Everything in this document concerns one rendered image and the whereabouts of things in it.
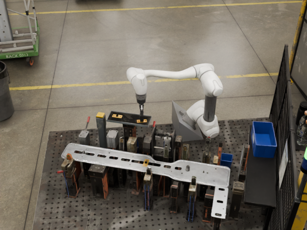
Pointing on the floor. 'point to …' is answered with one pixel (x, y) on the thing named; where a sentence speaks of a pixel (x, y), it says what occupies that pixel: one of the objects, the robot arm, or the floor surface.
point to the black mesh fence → (284, 123)
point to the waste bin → (5, 93)
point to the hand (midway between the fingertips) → (141, 117)
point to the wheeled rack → (23, 39)
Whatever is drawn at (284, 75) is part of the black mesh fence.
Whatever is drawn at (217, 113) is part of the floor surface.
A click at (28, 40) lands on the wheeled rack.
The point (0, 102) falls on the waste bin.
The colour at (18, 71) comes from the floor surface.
